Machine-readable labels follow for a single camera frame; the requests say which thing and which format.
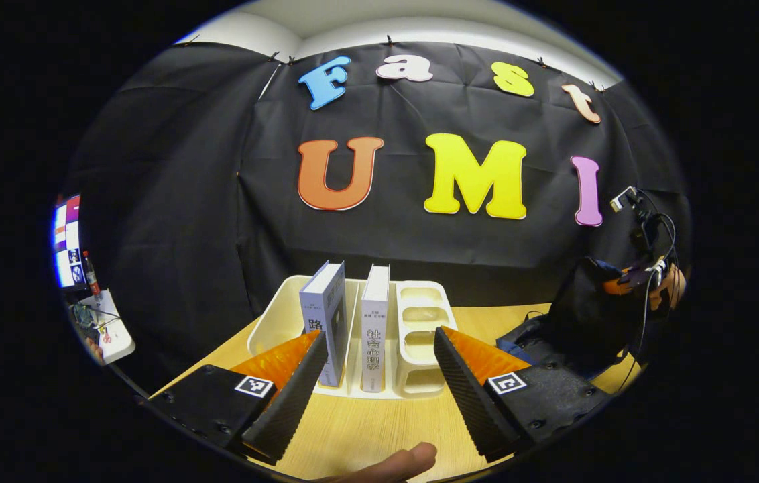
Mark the grey patterned book red figure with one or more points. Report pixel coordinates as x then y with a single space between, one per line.
375 322

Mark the cream plastic bookshelf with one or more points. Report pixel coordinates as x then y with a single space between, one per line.
420 335

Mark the red bottle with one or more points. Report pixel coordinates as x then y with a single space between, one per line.
90 275

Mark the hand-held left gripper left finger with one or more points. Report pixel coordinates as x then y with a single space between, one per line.
292 406

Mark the blue schoolbag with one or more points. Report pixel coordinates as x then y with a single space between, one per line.
587 315

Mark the white book dark picture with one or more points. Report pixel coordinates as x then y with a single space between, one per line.
329 315

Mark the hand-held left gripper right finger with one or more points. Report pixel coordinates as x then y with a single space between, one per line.
470 409

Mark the white side table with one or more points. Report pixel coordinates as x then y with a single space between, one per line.
118 335

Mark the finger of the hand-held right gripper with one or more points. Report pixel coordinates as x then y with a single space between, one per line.
624 284

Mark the black backdrop cloth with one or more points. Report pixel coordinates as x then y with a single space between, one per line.
171 201

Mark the red scissors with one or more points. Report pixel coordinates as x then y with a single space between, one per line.
106 334

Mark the computer monitor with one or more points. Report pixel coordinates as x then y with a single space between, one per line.
68 241

